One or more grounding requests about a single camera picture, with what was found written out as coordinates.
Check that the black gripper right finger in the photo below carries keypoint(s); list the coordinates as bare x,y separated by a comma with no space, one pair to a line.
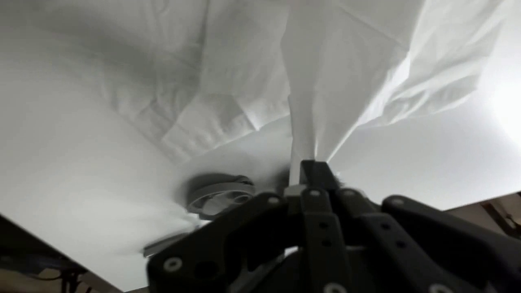
391,249

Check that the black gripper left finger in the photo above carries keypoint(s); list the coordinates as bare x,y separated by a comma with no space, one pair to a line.
228,244

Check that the white tissue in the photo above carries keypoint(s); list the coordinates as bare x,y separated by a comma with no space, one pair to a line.
189,81
336,70

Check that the grey crumpled ball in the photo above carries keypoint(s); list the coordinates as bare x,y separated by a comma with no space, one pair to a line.
217,193

